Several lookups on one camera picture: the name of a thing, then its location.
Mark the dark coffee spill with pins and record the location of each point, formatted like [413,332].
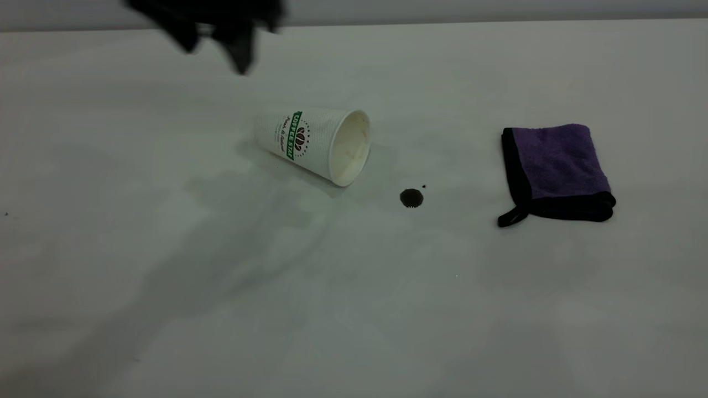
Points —
[411,198]

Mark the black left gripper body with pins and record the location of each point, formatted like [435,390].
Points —
[215,10]

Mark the purple cloth with black trim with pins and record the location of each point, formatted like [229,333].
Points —
[558,163]

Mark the white paper coffee cup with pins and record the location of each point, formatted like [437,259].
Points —
[321,141]

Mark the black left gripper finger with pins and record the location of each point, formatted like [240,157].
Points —
[239,51]
[186,36]

